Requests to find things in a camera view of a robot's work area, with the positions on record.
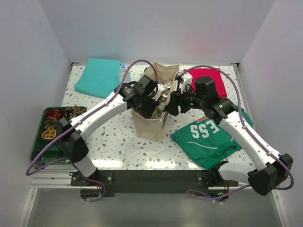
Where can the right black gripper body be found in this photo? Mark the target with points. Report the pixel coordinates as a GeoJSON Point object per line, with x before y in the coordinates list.
{"type": "Point", "coordinates": [187, 101]}

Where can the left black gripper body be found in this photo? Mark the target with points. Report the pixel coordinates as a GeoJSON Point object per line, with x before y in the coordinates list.
{"type": "Point", "coordinates": [147, 107]}

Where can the beige canvas bag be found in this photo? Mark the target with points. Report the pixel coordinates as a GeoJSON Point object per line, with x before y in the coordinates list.
{"type": "Point", "coordinates": [155, 127]}

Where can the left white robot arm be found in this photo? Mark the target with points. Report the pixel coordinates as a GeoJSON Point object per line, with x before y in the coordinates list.
{"type": "Point", "coordinates": [143, 96]}

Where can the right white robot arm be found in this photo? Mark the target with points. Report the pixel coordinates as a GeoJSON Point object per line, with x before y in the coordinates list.
{"type": "Point", "coordinates": [257, 163]}

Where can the green glass bottle right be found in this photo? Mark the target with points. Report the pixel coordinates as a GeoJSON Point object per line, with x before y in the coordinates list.
{"type": "Point", "coordinates": [161, 106]}

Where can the silver can middle right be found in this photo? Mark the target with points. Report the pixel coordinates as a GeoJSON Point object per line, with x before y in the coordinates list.
{"type": "Point", "coordinates": [166, 95]}

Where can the silver can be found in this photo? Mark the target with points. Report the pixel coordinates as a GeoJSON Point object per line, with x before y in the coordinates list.
{"type": "Point", "coordinates": [166, 95]}
{"type": "Point", "coordinates": [167, 83]}

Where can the silver can back right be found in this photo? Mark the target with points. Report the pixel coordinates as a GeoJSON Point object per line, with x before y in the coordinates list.
{"type": "Point", "coordinates": [167, 83]}

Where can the red folded cloth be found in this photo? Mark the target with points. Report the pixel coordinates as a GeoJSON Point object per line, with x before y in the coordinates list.
{"type": "Point", "coordinates": [214, 75]}

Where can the clear water bottle blue cap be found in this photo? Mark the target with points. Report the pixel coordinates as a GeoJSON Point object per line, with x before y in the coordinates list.
{"type": "Point", "coordinates": [122, 72]}

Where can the green jersey shirt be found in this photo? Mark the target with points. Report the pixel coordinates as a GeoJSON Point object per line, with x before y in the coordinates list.
{"type": "Point", "coordinates": [205, 143]}

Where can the teal folded towel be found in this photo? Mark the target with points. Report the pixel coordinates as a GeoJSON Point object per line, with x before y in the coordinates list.
{"type": "Point", "coordinates": [99, 78]}

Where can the brown rubber band pile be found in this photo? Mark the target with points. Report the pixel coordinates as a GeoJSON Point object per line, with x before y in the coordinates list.
{"type": "Point", "coordinates": [72, 112]}

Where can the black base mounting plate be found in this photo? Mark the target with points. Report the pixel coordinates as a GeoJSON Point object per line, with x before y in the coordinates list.
{"type": "Point", "coordinates": [161, 181]}

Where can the orange rubber band pile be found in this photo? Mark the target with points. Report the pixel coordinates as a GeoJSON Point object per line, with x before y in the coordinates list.
{"type": "Point", "coordinates": [53, 114]}

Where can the tan rubber band pile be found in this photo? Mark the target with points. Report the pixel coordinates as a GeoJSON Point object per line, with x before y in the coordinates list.
{"type": "Point", "coordinates": [50, 124]}

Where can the yellow rubber band pile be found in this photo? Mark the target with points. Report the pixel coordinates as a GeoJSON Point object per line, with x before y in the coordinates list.
{"type": "Point", "coordinates": [49, 134]}

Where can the green compartment tray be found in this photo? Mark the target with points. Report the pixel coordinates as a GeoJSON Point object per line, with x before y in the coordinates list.
{"type": "Point", "coordinates": [53, 152]}

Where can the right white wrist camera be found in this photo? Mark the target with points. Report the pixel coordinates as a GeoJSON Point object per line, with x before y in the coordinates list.
{"type": "Point", "coordinates": [183, 80]}

